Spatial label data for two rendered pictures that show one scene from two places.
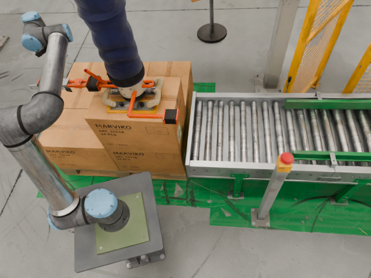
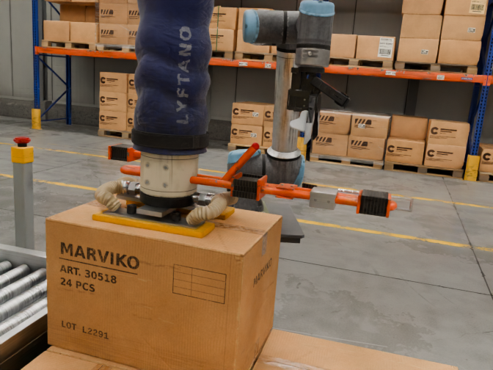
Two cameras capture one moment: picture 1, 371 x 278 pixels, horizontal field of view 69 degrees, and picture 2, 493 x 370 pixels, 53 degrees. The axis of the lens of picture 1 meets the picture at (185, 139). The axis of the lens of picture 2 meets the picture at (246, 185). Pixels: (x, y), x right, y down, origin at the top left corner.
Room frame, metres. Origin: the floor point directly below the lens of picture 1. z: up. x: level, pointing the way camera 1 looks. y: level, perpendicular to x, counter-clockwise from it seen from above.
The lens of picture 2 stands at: (2.76, 0.55, 1.39)
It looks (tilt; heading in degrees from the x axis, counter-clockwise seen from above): 13 degrees down; 181
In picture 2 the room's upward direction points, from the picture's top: 4 degrees clockwise
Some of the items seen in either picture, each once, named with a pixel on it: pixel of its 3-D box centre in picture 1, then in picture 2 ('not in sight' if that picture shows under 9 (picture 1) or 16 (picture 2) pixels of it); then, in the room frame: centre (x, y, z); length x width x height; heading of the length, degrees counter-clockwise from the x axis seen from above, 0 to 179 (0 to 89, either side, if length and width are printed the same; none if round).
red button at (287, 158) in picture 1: (286, 159); (22, 142); (0.61, -0.50, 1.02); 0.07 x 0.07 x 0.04
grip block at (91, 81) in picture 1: (94, 83); (249, 186); (1.37, 0.53, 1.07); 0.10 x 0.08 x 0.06; 166
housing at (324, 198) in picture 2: (64, 84); (323, 198); (1.42, 0.74, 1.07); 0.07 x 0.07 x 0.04; 76
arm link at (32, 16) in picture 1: (35, 25); (315, 25); (1.39, 0.67, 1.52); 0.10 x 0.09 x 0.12; 2
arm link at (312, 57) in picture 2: not in sight; (312, 59); (1.40, 0.67, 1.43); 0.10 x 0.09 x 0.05; 166
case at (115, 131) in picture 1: (141, 115); (169, 277); (1.31, 0.30, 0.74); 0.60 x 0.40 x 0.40; 74
